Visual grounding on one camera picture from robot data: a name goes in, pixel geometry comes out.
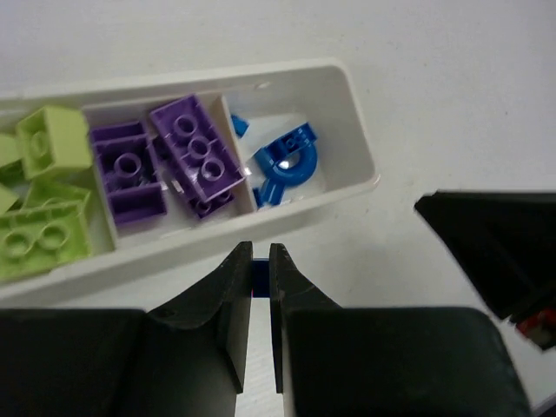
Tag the yellow-green lego cube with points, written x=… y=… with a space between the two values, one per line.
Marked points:
x=53 y=141

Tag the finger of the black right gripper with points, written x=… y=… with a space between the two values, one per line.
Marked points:
x=503 y=241

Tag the small blue lego brick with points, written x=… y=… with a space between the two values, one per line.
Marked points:
x=240 y=125

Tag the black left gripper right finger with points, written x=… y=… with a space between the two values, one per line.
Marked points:
x=416 y=361

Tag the blue arch lego piece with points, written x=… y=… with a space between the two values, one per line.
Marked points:
x=287 y=162

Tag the white three-compartment tray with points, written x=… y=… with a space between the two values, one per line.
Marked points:
x=274 y=98

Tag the purple lego brick upside down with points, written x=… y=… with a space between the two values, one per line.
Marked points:
x=129 y=172

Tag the yellow-green lego brick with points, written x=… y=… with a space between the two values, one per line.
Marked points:
x=50 y=230

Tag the purple lego brick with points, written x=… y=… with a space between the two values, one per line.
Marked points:
x=194 y=152
x=129 y=172

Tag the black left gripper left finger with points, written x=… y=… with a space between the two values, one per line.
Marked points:
x=186 y=357

